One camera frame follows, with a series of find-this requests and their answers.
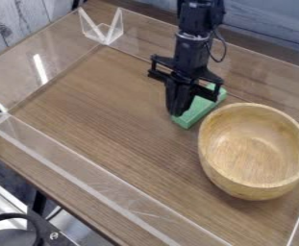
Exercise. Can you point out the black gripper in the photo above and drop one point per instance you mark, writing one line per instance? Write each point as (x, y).
(185, 72)

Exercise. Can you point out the green rectangular block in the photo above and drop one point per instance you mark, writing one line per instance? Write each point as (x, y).
(201, 107)

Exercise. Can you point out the light wooden bowl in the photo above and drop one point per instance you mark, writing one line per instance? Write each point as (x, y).
(249, 151)

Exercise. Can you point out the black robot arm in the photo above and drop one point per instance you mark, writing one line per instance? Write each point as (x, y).
(200, 18)

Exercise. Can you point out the black table leg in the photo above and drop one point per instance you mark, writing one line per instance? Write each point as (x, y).
(39, 203)

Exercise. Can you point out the clear acrylic corner bracket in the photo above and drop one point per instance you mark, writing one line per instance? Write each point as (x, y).
(104, 33)

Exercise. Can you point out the clear acrylic front wall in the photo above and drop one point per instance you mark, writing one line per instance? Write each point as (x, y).
(113, 206)

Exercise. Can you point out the black metal base plate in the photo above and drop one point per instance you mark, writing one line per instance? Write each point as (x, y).
(47, 235)

